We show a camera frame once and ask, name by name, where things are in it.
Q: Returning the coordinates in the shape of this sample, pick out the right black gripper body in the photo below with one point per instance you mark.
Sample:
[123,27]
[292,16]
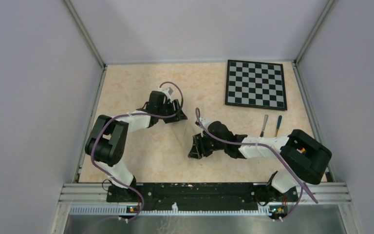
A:
[211,145]

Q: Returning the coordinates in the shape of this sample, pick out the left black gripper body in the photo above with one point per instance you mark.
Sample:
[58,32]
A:
[167,107]

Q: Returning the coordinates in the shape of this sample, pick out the silver knife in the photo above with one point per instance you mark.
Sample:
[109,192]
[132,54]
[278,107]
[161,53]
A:
[265,120]

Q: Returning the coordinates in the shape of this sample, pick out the gold spoon green handle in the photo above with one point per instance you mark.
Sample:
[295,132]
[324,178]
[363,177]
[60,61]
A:
[278,125]

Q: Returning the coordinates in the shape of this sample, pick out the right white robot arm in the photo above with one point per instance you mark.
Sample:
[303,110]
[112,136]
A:
[304,159]

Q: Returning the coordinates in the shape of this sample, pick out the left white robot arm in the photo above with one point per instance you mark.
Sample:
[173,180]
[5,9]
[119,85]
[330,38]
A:
[107,140]

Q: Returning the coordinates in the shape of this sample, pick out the black white checkerboard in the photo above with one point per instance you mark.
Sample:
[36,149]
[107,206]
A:
[255,85]

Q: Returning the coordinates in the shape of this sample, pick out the colourful toy blocks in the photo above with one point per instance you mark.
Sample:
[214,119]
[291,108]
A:
[302,150]

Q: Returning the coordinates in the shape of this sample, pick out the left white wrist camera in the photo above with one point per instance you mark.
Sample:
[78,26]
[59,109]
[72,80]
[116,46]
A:
[167,91]

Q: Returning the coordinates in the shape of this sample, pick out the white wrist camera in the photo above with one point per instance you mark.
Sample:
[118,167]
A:
[203,123]
[167,91]

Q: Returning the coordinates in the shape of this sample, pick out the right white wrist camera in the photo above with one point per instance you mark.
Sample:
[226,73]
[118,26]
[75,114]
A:
[203,123]

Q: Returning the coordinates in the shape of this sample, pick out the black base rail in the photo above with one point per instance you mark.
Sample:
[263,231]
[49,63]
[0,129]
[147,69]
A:
[224,196]

